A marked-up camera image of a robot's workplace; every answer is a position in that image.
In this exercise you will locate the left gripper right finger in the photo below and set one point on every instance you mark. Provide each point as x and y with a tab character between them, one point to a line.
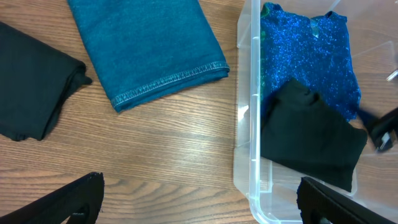
320	204

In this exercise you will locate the clear plastic storage bin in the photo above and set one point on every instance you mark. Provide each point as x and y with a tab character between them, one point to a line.
277	194

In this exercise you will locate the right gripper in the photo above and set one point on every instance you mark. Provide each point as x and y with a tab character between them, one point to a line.
381	130

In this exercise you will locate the black cloth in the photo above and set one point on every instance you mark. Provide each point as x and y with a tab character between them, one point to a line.
300	131
36	80

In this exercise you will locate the folded blue denim cloth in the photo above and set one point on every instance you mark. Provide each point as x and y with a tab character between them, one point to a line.
142	50

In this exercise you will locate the blue sparkly cloth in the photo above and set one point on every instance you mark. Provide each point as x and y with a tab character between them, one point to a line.
313	50

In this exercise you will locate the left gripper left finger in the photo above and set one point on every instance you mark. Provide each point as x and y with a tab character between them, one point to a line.
77	202

